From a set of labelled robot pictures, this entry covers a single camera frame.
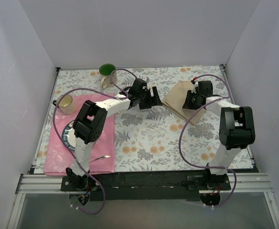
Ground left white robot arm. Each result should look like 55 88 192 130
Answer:
66 79 163 191

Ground floral mug green inside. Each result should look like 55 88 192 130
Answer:
99 63 117 89

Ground floral tablecloth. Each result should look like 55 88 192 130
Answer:
34 66 254 175

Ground pink placemat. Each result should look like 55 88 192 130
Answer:
43 94 115 176

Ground silver fork on placemat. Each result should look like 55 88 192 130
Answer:
89 155 111 163

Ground beige cloth napkin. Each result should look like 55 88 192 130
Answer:
162 81 197 121

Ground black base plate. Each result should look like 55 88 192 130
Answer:
61 170 231 201

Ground cream enamel cup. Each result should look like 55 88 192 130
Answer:
52 95 76 115

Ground aluminium frame rail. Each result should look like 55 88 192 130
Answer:
16 173 279 229

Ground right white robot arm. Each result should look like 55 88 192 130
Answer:
183 79 256 190

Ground white plate with blue rim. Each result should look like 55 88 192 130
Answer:
62 120 76 152

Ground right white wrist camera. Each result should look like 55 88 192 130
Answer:
191 77 198 94

